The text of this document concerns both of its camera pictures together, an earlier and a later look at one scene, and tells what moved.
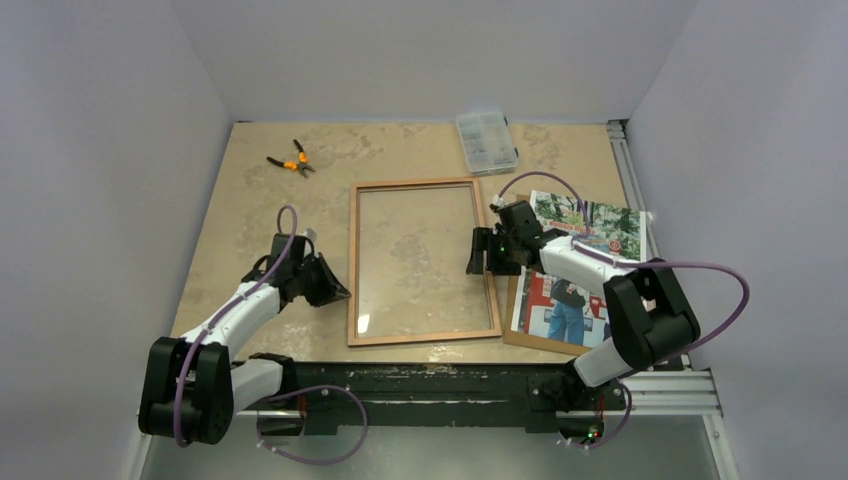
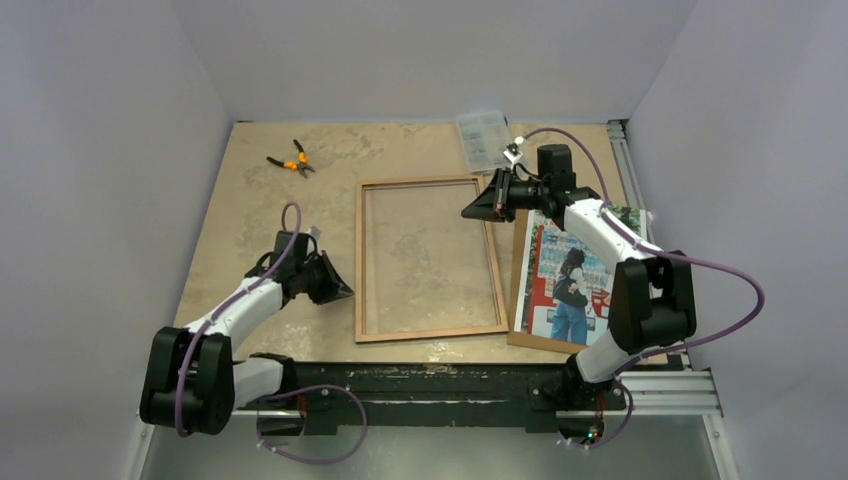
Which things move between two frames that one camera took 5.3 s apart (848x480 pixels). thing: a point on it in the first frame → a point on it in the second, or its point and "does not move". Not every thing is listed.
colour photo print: x=557 y=310 does not move
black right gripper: x=494 y=249 → x=501 y=195
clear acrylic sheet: x=412 y=262 does not move
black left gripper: x=335 y=291 does not move
